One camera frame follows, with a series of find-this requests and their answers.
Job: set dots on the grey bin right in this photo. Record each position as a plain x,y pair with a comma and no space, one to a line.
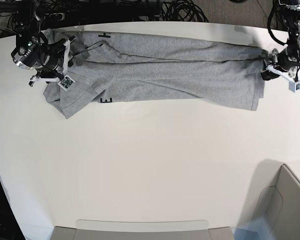
276,214

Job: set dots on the black power strip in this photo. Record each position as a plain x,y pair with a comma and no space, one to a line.
56,16

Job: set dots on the grey T-shirt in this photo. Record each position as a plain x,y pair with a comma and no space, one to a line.
127,67

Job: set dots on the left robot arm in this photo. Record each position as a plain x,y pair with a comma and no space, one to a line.
288,12

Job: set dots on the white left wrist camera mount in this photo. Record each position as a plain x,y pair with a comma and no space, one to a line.
285,76

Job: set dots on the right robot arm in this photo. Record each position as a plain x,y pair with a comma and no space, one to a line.
28,28

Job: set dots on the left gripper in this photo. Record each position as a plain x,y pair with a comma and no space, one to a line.
278,63

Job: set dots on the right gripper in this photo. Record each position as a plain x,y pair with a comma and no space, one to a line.
32,52

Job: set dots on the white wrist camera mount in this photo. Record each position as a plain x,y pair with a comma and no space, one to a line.
285,76
53,62

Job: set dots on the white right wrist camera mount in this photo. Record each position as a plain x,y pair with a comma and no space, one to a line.
53,62

